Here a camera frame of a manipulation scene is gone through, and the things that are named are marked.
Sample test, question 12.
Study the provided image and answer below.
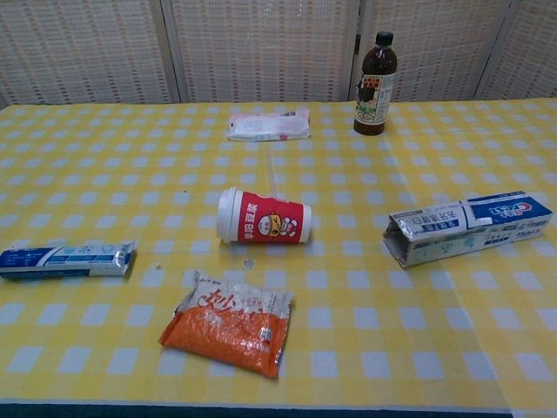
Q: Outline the blue and white toothpaste box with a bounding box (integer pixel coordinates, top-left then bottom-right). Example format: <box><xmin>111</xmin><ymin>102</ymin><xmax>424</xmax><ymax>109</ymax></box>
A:
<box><xmin>381</xmin><ymin>190</ymin><xmax>554</xmax><ymax>270</ymax></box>

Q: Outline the blue toothpaste tube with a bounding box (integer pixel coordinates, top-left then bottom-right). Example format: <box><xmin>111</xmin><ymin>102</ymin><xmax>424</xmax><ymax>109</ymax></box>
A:
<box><xmin>0</xmin><ymin>239</ymin><xmax>138</xmax><ymax>280</ymax></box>

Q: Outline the red paper cup white lid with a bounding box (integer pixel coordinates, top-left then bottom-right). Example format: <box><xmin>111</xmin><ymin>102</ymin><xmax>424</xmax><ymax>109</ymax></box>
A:
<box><xmin>216</xmin><ymin>186</ymin><xmax>312</xmax><ymax>246</ymax></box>

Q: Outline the pink white plastic packet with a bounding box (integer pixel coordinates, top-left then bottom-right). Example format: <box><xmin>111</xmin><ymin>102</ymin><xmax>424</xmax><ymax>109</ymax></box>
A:
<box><xmin>225</xmin><ymin>109</ymin><xmax>312</xmax><ymax>143</ymax></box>

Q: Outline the orange snack bag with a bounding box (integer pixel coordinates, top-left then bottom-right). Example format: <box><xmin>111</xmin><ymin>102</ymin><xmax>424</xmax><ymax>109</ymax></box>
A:
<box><xmin>158</xmin><ymin>269</ymin><xmax>296</xmax><ymax>380</ymax></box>

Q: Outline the brown drink bottle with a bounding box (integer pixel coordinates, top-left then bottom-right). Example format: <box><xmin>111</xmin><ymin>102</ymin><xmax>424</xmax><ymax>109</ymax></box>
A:
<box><xmin>352</xmin><ymin>30</ymin><xmax>399</xmax><ymax>137</ymax></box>

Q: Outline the woven folding screen panel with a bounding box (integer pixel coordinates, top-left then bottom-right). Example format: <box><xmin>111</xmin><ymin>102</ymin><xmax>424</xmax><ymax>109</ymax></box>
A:
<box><xmin>0</xmin><ymin>0</ymin><xmax>182</xmax><ymax>108</ymax></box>
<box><xmin>473</xmin><ymin>0</ymin><xmax>557</xmax><ymax>101</ymax></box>
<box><xmin>160</xmin><ymin>0</ymin><xmax>365</xmax><ymax>105</ymax></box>
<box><xmin>347</xmin><ymin>0</ymin><xmax>513</xmax><ymax>102</ymax></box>

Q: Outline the yellow checkered tablecloth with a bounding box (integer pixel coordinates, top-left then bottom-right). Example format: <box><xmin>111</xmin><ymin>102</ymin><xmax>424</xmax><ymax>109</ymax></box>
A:
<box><xmin>0</xmin><ymin>98</ymin><xmax>557</xmax><ymax>413</ymax></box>

